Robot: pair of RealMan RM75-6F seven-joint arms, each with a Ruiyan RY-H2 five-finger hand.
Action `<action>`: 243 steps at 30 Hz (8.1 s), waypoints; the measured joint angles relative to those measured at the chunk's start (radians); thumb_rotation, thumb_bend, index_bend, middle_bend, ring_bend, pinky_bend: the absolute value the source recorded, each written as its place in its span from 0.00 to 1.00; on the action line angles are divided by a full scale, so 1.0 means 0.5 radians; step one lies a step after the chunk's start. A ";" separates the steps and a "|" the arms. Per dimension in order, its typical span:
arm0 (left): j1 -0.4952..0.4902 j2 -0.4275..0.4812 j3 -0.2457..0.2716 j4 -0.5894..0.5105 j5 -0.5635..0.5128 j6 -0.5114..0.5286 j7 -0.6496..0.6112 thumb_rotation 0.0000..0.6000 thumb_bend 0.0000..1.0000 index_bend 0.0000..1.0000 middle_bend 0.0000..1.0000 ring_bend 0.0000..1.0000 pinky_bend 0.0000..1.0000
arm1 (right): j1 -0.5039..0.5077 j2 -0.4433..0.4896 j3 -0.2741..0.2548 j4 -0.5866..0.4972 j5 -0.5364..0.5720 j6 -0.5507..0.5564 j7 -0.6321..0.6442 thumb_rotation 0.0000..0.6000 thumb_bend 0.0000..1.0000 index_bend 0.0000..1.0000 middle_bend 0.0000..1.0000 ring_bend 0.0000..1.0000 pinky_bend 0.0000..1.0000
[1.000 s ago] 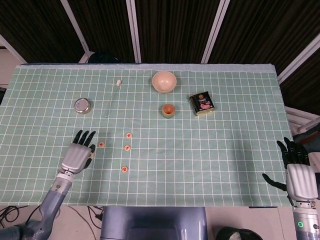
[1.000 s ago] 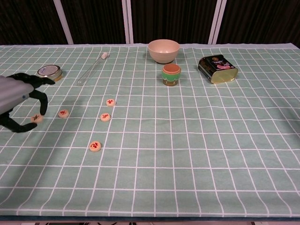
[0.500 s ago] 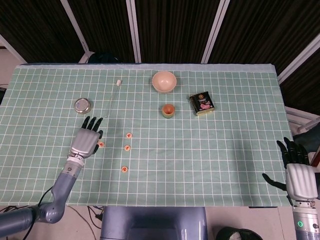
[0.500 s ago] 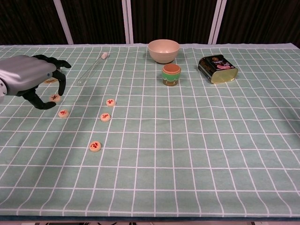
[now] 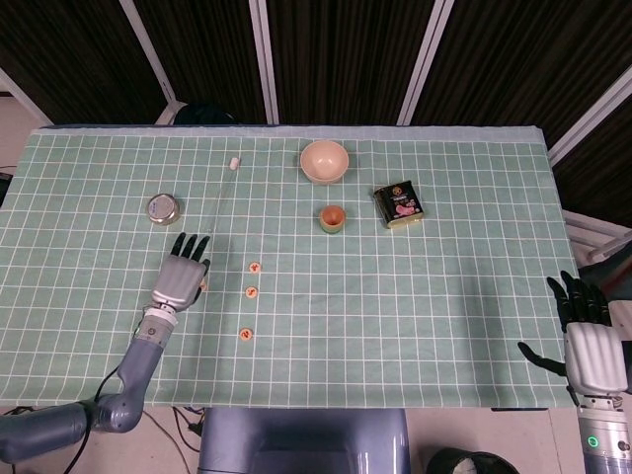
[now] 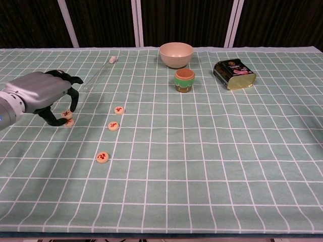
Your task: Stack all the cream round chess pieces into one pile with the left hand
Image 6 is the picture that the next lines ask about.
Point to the glass test tube white stopper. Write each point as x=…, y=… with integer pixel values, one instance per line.
x=112, y=60

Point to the green checked tablecloth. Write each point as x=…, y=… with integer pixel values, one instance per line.
x=189, y=151

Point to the white partition frame post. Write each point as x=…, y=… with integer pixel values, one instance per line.
x=68, y=25
x=234, y=25
x=137, y=25

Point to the beige bowl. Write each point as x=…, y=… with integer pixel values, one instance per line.
x=176, y=54

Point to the small orange green cup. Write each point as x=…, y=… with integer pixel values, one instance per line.
x=184, y=82

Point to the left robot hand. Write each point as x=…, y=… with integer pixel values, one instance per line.
x=38, y=90

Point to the black gold luncheon meat tin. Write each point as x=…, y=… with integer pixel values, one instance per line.
x=234, y=73

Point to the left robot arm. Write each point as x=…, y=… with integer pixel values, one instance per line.
x=7, y=111

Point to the beige round chess piece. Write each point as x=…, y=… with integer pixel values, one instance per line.
x=119, y=110
x=102, y=156
x=66, y=114
x=113, y=126
x=70, y=122

